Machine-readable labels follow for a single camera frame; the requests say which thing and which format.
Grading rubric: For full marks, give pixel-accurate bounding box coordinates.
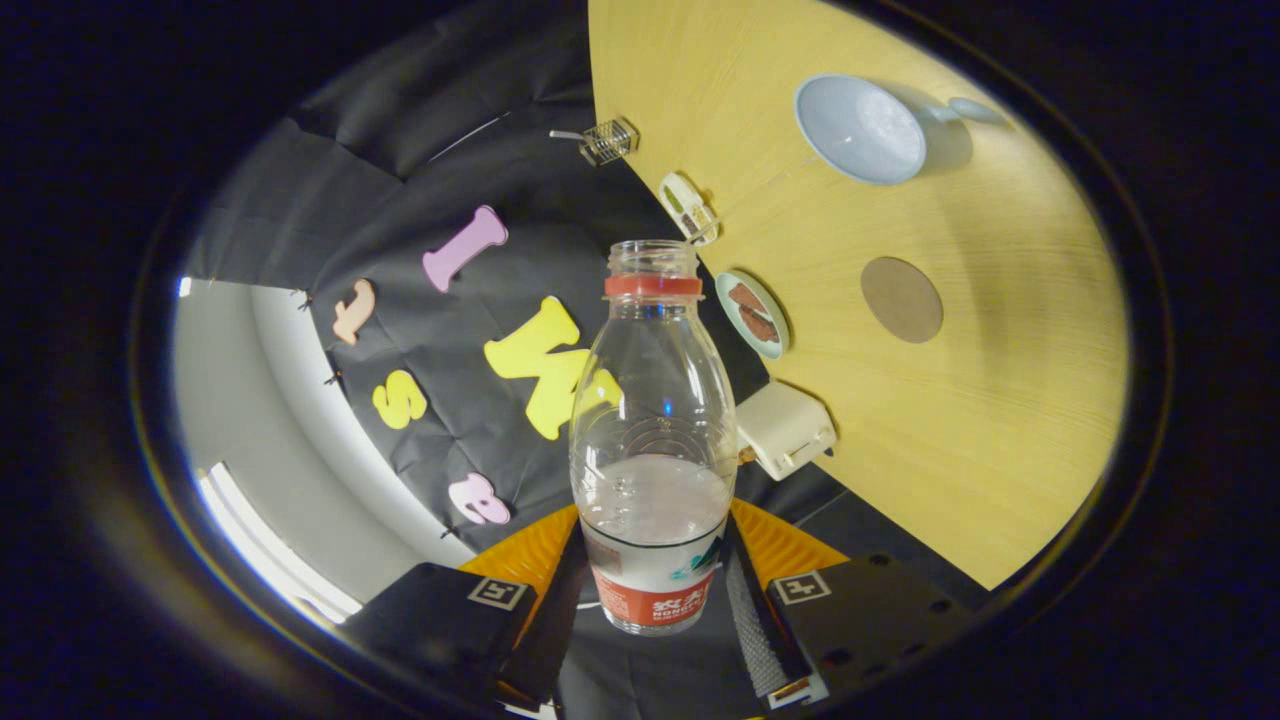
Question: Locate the pale green plate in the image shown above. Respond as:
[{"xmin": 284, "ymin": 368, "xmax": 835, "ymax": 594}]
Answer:
[{"xmin": 714, "ymin": 270, "xmax": 791, "ymax": 361}]

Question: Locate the ceiling light panel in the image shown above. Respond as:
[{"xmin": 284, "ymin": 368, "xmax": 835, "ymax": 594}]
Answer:
[{"xmin": 195, "ymin": 462, "xmax": 363, "ymax": 626}]

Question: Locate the white divided seasoning dish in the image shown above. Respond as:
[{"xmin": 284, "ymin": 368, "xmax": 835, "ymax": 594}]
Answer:
[{"xmin": 658, "ymin": 172, "xmax": 721, "ymax": 247}]

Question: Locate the round brown coaster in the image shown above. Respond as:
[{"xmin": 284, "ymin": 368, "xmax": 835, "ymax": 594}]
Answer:
[{"xmin": 860, "ymin": 256, "xmax": 945, "ymax": 345}]

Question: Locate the white toaster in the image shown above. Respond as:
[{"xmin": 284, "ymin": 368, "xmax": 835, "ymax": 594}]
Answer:
[{"xmin": 735, "ymin": 380, "xmax": 839, "ymax": 482}]

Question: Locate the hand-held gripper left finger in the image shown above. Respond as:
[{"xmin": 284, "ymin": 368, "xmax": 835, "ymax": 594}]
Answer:
[{"xmin": 340, "ymin": 503, "xmax": 591, "ymax": 713}]

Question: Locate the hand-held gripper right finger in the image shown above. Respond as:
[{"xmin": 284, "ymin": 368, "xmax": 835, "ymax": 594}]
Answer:
[{"xmin": 722, "ymin": 497, "xmax": 976, "ymax": 711}]

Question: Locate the white cup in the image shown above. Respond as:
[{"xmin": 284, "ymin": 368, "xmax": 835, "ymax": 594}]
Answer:
[{"xmin": 794, "ymin": 73, "xmax": 1011, "ymax": 187}]

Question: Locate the clear plastic juice bottle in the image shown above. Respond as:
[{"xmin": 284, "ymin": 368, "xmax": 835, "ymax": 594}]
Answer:
[{"xmin": 568, "ymin": 240, "xmax": 739, "ymax": 637}]

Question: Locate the wooden table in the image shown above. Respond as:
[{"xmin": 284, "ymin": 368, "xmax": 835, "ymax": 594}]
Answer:
[{"xmin": 588, "ymin": 0, "xmax": 1131, "ymax": 591}]

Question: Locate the wire mesh holder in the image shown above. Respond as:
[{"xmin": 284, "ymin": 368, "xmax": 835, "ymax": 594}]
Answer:
[{"xmin": 578, "ymin": 117, "xmax": 641, "ymax": 167}]

